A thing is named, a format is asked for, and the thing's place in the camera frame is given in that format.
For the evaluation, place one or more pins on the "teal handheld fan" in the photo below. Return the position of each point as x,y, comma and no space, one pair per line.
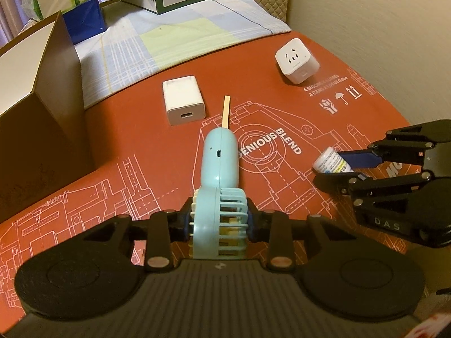
220,162

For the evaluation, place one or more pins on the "red printed cardboard sheet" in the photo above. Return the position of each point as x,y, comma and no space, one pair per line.
141,148

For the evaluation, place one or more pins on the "thin wooden stick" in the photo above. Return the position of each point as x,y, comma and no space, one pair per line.
225,111

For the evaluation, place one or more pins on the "pink curtain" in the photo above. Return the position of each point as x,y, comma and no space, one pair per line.
17,17

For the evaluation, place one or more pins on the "white cube socket adapter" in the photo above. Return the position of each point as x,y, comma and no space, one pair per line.
297,61

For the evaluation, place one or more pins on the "brown cardboard box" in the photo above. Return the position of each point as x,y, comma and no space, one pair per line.
35,130

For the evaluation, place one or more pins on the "white flat charger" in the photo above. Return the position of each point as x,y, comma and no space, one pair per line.
183,100

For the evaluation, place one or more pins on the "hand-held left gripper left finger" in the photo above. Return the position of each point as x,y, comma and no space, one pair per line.
183,221

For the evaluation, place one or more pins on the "checked bedsheet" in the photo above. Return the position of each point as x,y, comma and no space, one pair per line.
158,52

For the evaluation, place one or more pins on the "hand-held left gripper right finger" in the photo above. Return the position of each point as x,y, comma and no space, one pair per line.
255,223

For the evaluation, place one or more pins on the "blue box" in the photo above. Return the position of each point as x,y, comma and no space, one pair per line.
84,21

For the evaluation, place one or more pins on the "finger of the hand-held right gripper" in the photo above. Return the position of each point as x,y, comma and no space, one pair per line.
373,185
359,159

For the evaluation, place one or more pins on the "small white pill bottle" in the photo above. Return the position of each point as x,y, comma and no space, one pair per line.
327,158

